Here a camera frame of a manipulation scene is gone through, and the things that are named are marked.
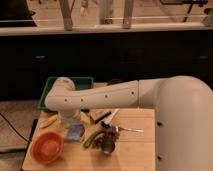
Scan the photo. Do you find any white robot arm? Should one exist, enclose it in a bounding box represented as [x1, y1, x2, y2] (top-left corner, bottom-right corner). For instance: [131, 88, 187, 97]
[45, 76, 213, 171]

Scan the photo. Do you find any metal measuring cup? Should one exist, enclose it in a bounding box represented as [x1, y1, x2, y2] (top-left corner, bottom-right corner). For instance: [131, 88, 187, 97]
[101, 139, 115, 155]

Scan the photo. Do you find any green plastic tray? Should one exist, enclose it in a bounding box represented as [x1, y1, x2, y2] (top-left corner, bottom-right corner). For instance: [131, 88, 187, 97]
[38, 77, 94, 112]

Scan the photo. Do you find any black marker pen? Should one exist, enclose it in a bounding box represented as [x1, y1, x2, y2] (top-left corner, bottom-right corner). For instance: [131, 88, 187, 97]
[94, 111, 112, 124]

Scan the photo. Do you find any dark grape bunch toy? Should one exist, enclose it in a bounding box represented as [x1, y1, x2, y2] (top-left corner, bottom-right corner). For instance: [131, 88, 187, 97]
[92, 129, 119, 148]

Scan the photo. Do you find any green cucumber toy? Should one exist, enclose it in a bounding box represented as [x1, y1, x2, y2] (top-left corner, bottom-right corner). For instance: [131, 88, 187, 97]
[83, 130, 105, 149]

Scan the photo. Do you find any yellow banana toy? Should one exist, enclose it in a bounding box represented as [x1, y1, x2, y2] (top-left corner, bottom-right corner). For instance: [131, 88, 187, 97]
[40, 115, 58, 129]

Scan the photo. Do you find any orange plastic bowl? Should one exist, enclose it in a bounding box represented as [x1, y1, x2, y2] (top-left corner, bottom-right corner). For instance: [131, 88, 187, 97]
[30, 132, 64, 165]

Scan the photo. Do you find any white handled black spatula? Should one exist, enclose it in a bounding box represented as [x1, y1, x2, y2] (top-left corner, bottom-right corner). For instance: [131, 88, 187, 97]
[101, 109, 118, 128]

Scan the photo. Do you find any black cable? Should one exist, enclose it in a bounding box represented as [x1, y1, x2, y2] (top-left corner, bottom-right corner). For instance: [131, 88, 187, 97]
[0, 113, 31, 144]

